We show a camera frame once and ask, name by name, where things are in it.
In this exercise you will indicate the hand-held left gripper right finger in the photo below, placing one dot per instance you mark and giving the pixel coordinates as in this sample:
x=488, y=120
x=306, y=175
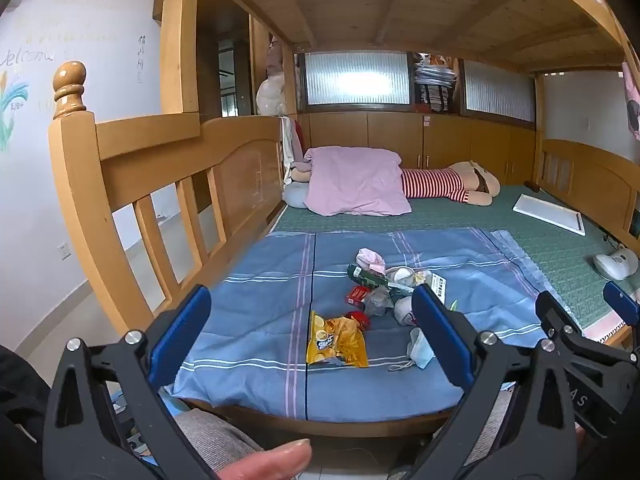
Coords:
x=445, y=345

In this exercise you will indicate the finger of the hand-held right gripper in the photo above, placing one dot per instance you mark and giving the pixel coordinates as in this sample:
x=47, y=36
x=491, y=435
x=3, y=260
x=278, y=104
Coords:
x=622, y=302
x=555, y=312

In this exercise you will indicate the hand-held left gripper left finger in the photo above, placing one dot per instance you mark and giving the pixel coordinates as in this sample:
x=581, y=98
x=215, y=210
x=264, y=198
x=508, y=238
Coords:
x=180, y=330

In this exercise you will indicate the white tissue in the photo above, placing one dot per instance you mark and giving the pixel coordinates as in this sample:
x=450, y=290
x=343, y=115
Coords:
x=404, y=310

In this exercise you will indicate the person's left hand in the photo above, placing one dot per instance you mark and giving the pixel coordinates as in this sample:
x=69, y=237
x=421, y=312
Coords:
x=275, y=460

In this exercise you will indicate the blue face mask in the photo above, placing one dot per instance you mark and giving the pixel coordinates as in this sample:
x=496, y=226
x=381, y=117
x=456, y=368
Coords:
x=422, y=352

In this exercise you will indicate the white domed device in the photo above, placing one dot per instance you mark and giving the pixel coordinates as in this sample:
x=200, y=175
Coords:
x=615, y=262

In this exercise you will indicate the white labelled packet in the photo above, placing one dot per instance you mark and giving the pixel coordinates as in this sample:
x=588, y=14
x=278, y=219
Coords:
x=438, y=285

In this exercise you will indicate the blue striped blanket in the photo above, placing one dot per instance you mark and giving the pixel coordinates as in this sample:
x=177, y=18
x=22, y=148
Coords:
x=250, y=320

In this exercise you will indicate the clear plastic bag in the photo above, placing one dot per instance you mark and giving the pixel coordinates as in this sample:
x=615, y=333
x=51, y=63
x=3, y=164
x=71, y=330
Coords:
x=377, y=302

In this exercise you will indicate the white paper cup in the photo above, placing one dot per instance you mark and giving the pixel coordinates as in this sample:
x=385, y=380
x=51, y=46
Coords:
x=400, y=275

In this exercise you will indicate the red foil wrapper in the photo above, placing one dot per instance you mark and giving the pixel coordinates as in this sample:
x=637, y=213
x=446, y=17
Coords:
x=361, y=321

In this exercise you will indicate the white flat board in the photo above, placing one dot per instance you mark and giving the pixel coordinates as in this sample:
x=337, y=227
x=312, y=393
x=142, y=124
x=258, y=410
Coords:
x=545, y=212

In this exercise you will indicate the small red box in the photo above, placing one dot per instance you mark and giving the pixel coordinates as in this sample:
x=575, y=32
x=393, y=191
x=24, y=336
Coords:
x=356, y=296

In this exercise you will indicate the green woven bed mat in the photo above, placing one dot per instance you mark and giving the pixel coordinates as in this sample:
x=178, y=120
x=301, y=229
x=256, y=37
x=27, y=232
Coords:
x=500, y=220

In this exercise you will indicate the green carton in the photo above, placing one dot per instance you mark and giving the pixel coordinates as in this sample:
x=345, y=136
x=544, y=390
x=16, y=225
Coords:
x=362, y=275

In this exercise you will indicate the yellow snack bag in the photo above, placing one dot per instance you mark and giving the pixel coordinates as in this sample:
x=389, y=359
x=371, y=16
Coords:
x=335, y=345

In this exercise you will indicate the pink crumpled wrapper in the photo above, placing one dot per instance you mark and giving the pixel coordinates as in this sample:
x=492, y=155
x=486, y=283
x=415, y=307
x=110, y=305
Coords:
x=372, y=259

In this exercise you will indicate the red striped plush doll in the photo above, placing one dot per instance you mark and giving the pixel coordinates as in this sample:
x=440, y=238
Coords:
x=430, y=183

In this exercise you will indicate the light blue cushion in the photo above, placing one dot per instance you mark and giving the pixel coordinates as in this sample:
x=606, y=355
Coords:
x=295, y=195

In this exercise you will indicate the pink pillow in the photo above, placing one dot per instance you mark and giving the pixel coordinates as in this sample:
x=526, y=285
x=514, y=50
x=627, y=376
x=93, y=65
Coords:
x=355, y=180

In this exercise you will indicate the pink hanging cloth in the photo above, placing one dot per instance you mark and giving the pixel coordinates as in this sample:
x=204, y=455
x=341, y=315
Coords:
x=632, y=100

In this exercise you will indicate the white and red hanging cloth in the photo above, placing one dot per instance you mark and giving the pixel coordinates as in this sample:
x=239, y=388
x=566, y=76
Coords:
x=291, y=145

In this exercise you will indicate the narrow frosted glass window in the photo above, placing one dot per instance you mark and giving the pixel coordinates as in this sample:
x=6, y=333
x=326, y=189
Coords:
x=500, y=91

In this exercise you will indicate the white hanging plush toy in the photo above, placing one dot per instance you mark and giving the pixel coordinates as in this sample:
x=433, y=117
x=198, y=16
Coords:
x=270, y=95

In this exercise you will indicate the stack of books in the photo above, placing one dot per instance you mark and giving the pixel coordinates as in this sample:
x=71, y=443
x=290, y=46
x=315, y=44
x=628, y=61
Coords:
x=435, y=82

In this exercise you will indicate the wide frosted glass window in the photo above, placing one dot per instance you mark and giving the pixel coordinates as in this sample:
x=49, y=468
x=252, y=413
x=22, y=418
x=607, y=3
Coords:
x=357, y=79

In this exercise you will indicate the white wall socket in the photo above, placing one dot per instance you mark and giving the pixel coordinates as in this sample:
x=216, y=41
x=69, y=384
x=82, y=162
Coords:
x=64, y=251

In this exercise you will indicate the wooden bunk bed frame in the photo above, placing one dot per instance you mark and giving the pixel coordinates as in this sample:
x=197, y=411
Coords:
x=80, y=170

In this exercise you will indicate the wooden wall cabinet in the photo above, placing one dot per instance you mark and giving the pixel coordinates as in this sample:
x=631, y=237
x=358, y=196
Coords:
x=390, y=135

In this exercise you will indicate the colourful wall drawing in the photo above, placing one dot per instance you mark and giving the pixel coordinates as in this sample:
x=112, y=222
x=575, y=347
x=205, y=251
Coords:
x=12, y=95

